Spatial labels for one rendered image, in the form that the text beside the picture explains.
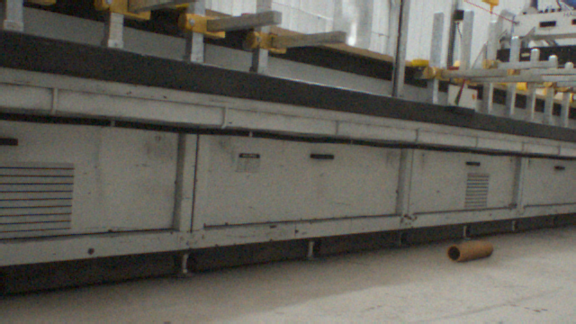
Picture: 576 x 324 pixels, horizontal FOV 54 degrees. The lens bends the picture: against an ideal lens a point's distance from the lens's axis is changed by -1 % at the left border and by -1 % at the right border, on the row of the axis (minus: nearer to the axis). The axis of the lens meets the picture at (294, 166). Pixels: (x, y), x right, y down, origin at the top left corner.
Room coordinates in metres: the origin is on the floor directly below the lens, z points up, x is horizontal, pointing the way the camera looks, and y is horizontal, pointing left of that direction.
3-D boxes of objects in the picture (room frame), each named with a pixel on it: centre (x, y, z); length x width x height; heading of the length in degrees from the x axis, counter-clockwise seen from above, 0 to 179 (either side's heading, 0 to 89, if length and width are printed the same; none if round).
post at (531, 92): (3.23, -1.30, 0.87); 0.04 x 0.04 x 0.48; 44
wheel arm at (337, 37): (1.80, 0.04, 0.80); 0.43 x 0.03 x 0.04; 44
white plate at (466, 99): (2.67, -0.75, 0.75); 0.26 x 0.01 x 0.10; 134
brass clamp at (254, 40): (1.85, 0.12, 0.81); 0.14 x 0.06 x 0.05; 134
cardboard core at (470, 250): (2.68, -0.86, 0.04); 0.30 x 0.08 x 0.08; 134
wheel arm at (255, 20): (1.62, 0.22, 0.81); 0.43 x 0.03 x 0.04; 44
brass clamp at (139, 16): (1.51, 0.48, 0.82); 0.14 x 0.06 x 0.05; 134
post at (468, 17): (2.71, -0.76, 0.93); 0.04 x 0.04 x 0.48; 44
